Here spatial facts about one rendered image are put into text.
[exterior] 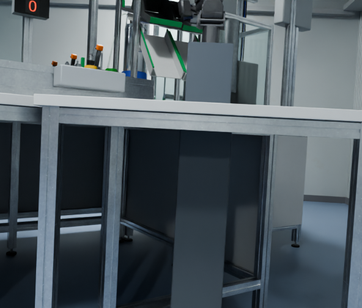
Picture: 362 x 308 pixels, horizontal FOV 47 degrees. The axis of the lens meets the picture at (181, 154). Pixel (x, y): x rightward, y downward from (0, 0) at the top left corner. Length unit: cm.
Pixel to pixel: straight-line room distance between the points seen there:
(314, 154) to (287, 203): 261
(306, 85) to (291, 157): 267
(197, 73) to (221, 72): 7
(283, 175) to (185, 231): 171
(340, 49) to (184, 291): 473
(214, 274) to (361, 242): 45
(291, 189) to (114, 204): 185
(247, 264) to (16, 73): 127
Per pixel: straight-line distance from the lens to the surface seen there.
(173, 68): 168
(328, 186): 564
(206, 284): 135
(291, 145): 297
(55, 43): 581
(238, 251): 201
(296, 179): 304
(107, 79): 133
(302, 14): 319
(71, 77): 129
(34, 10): 165
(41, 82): 133
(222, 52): 131
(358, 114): 112
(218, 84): 129
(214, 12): 140
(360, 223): 116
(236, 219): 199
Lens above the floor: 78
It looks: 3 degrees down
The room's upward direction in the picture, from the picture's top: 3 degrees clockwise
